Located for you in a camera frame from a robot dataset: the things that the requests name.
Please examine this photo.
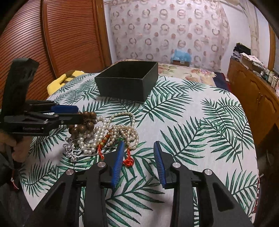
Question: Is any yellow pikachu plush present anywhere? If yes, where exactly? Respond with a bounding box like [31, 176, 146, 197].
[47, 70, 84, 96]

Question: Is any floral bed blanket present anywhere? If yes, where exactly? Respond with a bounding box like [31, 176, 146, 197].
[113, 58, 218, 88]

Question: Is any silver hair comb ornament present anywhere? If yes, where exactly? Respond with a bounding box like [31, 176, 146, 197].
[62, 138, 86, 163]

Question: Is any navy blue bed sheet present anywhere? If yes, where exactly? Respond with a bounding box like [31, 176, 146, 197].
[213, 72, 231, 92]

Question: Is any brown wooden bead bracelet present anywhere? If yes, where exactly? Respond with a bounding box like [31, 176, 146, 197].
[67, 110, 98, 135]

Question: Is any cardboard box on cabinet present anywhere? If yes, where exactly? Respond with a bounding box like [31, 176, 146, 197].
[240, 53, 265, 73]

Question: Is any cardboard box with blue bag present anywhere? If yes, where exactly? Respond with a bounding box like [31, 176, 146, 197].
[170, 49, 191, 67]

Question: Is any circle pattern sheer curtain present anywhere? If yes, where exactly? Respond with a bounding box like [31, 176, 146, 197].
[108, 1, 230, 71]

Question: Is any beige tied window curtain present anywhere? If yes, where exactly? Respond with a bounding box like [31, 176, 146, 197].
[242, 1, 263, 61]

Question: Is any red cord bead bracelet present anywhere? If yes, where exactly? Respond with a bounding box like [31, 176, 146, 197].
[97, 130, 135, 168]

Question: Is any wooden side cabinet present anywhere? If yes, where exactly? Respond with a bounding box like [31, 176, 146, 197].
[227, 58, 278, 157]

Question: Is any stack of folded clothes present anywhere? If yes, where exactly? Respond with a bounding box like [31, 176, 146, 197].
[232, 43, 251, 61]

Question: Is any black open jewelry box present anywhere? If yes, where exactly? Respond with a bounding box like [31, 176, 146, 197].
[95, 61, 158, 103]

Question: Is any white pearl necklace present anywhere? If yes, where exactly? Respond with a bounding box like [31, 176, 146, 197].
[77, 112, 140, 155]

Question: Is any left hand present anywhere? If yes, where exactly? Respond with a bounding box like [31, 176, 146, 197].
[1, 130, 33, 163]

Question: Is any palm leaf tablecloth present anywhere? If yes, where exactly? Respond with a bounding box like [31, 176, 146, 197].
[18, 73, 261, 227]

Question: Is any brown louvered wardrobe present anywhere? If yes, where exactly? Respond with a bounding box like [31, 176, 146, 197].
[1, 1, 112, 100]

